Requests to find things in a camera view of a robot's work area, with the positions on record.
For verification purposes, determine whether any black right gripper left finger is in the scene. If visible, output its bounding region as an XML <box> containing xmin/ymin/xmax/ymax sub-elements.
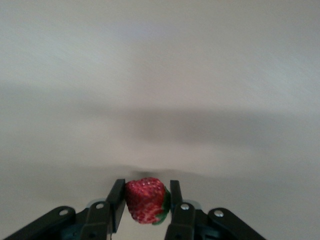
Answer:
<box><xmin>1</xmin><ymin>178</ymin><xmax>126</xmax><ymax>240</ymax></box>

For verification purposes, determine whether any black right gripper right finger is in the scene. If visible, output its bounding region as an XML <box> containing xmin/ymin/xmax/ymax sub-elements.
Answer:
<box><xmin>163</xmin><ymin>179</ymin><xmax>268</xmax><ymax>240</ymax></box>

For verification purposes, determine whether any red strawberry green cap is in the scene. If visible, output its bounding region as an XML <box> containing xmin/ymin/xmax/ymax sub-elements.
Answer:
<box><xmin>124</xmin><ymin>176</ymin><xmax>172</xmax><ymax>226</ymax></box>

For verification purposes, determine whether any brown table cover sheet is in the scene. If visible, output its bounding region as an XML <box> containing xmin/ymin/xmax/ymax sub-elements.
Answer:
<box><xmin>0</xmin><ymin>0</ymin><xmax>320</xmax><ymax>240</ymax></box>

